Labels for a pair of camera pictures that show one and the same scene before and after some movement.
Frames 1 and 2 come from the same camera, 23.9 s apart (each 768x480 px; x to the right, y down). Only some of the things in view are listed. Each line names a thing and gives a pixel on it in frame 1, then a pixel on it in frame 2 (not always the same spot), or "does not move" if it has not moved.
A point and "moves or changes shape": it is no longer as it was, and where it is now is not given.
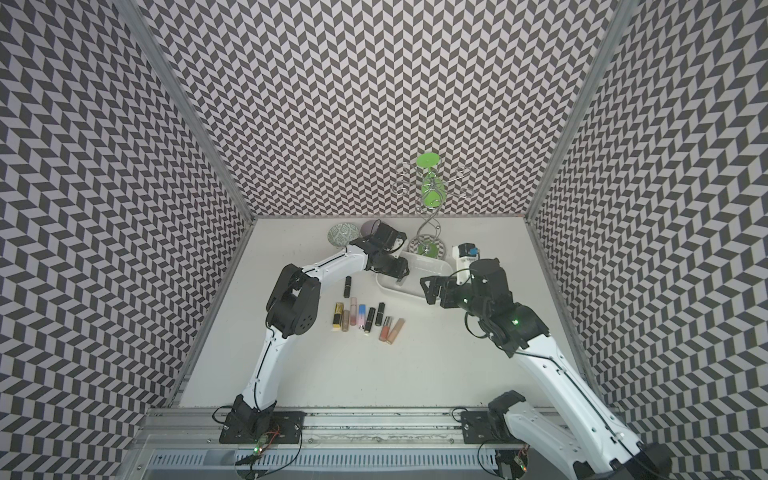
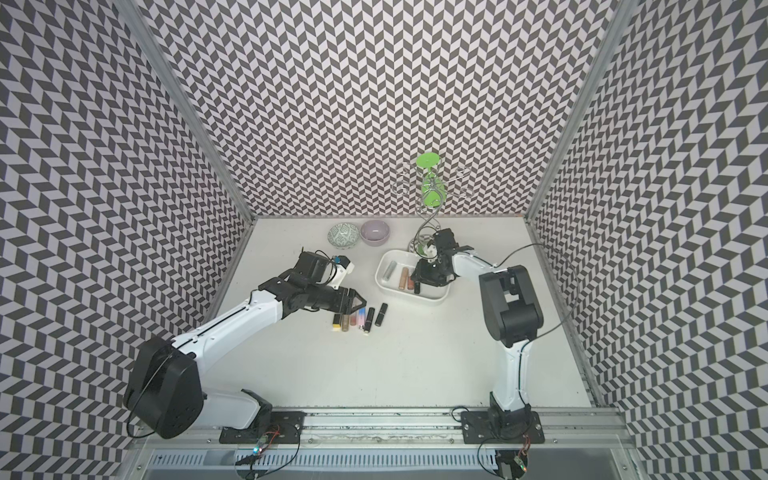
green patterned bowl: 341,234 does not move
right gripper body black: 455,296 -> 433,272
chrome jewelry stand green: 433,189 does not move
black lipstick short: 379,315 does not move
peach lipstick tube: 396,331 moves or changes shape
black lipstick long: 370,319 does not move
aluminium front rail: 199,430 does not move
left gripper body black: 391,265 -> 326,297
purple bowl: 369,227 does not move
